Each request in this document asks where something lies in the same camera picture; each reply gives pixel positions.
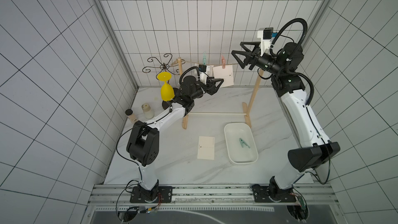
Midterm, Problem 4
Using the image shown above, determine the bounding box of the yellow plastic wine glass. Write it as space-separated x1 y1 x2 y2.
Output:
157 72 175 102

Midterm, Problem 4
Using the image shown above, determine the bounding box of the pink clothespin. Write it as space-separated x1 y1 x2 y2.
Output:
221 56 226 69

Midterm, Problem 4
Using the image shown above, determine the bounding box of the wooden jar black lid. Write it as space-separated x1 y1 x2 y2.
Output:
125 109 138 124

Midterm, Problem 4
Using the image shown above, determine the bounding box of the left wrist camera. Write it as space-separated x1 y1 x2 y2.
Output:
198 64 210 85

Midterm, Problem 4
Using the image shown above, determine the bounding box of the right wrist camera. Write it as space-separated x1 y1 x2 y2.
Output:
257 27 274 55

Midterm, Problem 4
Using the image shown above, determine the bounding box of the twine string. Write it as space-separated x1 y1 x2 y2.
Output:
170 57 243 68

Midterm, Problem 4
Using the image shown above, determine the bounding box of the white postcard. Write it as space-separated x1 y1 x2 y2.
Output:
195 64 213 76
212 65 234 88
197 136 215 160

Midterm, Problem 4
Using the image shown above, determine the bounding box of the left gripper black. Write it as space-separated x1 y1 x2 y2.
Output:
192 76 225 99

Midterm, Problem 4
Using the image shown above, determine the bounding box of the wooden clothesline rack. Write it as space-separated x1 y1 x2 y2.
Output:
182 71 264 129

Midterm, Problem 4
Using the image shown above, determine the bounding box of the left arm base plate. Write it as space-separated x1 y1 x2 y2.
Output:
130 186 174 204

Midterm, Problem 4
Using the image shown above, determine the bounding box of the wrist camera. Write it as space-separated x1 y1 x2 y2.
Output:
257 27 274 55
198 64 210 85

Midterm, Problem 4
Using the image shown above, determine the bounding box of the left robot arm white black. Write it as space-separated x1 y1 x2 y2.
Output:
126 75 224 202

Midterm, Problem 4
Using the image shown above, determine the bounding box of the cream small jar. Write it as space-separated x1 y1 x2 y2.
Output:
142 103 154 119

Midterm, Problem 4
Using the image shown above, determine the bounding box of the black wire glass holder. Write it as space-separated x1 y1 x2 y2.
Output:
147 53 178 110

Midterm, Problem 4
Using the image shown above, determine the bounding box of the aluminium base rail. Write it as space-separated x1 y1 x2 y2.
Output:
88 184 338 207

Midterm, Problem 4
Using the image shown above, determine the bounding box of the white rectangular tray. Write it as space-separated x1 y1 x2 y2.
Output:
224 123 259 165

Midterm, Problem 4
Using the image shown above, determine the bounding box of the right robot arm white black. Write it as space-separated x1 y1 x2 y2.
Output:
232 41 341 202

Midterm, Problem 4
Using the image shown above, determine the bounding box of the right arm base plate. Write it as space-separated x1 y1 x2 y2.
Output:
251 184 296 203

